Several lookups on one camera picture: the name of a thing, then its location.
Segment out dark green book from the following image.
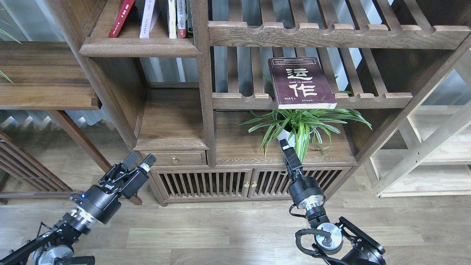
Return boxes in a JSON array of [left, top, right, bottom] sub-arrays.
[[186, 0, 194, 38]]

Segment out light wooden shelf unit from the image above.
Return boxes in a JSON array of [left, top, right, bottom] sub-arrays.
[[364, 51, 471, 197]]

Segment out dark maroon book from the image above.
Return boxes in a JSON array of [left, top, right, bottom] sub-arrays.
[[268, 57, 337, 109]]

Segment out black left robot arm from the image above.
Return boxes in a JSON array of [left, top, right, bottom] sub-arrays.
[[1, 153, 156, 265]]

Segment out white red spine book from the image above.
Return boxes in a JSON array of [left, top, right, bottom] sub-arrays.
[[176, 0, 187, 39]]

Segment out white thin book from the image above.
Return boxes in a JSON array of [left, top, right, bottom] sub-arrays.
[[167, 0, 177, 39]]

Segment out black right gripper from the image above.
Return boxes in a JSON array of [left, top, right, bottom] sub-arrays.
[[278, 139, 325, 209]]

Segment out dark wooden side table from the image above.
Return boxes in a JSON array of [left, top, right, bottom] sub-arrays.
[[0, 41, 111, 205]]

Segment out white plant pot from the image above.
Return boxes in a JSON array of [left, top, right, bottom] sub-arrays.
[[277, 125, 296, 148]]

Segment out green spider plant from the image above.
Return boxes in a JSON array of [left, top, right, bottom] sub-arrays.
[[240, 109, 372, 162]]

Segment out right slatted cabinet door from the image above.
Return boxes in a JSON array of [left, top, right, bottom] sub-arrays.
[[248, 167, 352, 199]]

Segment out dark wooden bookshelf cabinet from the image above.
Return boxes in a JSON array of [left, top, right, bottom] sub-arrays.
[[45, 0, 470, 200]]

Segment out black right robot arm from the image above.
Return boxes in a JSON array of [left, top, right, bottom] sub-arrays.
[[279, 139, 386, 265]]

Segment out pale pink book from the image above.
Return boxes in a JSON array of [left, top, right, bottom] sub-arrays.
[[139, 0, 160, 39]]

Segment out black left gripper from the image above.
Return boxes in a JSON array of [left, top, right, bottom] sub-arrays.
[[81, 152, 157, 224]]

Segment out green plant leaves at left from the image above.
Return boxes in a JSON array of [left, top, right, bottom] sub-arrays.
[[0, 7, 22, 84]]

